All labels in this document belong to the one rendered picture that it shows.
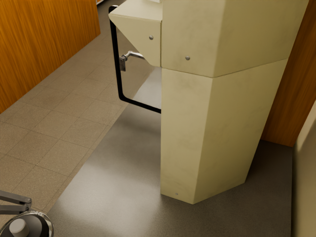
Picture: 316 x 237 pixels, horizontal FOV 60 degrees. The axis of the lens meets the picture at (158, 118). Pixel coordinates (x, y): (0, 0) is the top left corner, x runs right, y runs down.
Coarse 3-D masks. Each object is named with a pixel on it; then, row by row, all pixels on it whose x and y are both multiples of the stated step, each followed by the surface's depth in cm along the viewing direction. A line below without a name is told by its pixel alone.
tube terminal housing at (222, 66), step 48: (192, 0) 47; (240, 0) 46; (288, 0) 50; (192, 48) 52; (240, 48) 53; (288, 48) 59; (192, 96) 60; (240, 96) 62; (192, 144) 69; (240, 144) 75; (192, 192) 82
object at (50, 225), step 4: (24, 212) 58; (28, 212) 58; (32, 212) 58; (36, 212) 58; (40, 212) 58; (16, 216) 57; (44, 216) 58; (12, 220) 57; (48, 220) 57; (4, 224) 56; (48, 224) 56; (4, 228) 55; (48, 228) 56; (52, 228) 56; (0, 232) 55; (48, 232) 55; (52, 232) 55; (48, 236) 55
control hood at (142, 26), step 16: (128, 0) 60; (144, 0) 60; (112, 16) 54; (128, 16) 53; (144, 16) 53; (160, 16) 53; (128, 32) 55; (144, 32) 54; (160, 32) 53; (144, 48) 56; (160, 48) 55; (160, 64) 58
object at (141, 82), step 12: (120, 36) 97; (120, 48) 101; (132, 48) 98; (132, 60) 101; (144, 60) 98; (132, 72) 105; (144, 72) 102; (156, 72) 99; (132, 84) 109; (144, 84) 106; (156, 84) 103; (132, 96) 113; (144, 96) 110; (156, 96) 107
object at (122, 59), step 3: (120, 57) 101; (123, 57) 101; (120, 60) 101; (123, 60) 101; (120, 63) 103; (123, 63) 102; (120, 66) 104; (123, 66) 103; (120, 69) 105; (123, 69) 104
